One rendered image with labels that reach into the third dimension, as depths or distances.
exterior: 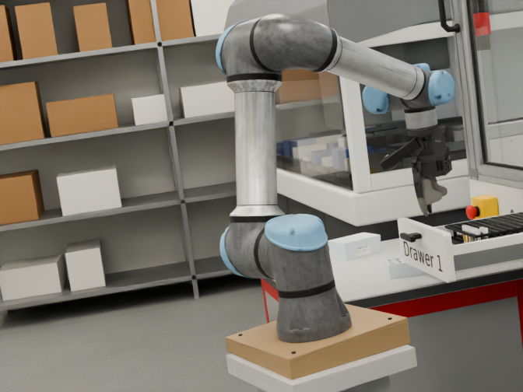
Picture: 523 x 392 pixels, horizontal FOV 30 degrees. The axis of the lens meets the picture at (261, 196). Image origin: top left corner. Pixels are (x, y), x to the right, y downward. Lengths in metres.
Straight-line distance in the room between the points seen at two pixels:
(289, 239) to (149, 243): 4.56
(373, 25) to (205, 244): 3.59
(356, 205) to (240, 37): 1.18
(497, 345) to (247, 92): 0.96
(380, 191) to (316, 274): 1.22
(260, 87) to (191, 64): 4.34
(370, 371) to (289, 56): 0.63
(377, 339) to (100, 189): 4.11
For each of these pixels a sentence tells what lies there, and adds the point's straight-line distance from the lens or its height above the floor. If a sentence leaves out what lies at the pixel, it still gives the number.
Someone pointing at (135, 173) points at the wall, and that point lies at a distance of 6.36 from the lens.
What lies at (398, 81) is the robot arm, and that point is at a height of 1.27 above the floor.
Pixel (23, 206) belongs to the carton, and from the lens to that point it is 5.96.
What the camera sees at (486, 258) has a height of 0.85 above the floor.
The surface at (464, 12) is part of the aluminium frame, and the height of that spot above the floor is 1.41.
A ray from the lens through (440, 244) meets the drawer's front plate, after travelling 2.17.
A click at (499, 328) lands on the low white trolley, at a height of 0.61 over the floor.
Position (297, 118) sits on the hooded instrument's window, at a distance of 3.63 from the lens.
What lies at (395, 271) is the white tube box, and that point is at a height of 0.78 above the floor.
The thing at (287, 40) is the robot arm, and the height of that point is 1.38.
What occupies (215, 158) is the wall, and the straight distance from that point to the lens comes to 6.38.
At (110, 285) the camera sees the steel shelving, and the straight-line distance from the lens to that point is 6.02.
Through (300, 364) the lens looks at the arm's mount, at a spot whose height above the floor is 0.79.
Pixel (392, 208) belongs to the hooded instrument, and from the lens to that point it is 3.11.
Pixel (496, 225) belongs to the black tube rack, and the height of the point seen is 0.90.
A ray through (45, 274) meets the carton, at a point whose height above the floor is 0.27.
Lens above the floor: 1.34
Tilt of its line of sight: 8 degrees down
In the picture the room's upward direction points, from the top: 8 degrees counter-clockwise
